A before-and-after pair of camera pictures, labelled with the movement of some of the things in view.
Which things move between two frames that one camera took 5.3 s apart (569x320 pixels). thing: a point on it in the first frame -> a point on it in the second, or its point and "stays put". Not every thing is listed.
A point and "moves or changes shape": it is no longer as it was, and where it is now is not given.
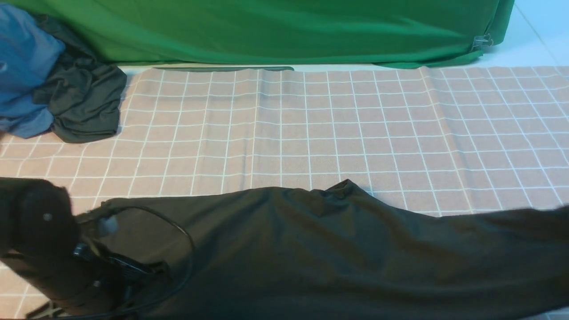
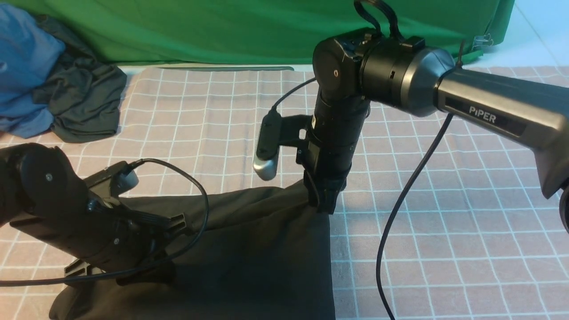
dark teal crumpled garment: [84, 97] stays put
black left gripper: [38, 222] -> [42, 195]
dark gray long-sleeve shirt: [336, 252] moves or changes shape
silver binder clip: [480, 41] stays put
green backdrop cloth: [202, 34] stays put
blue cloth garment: [28, 52] stays put
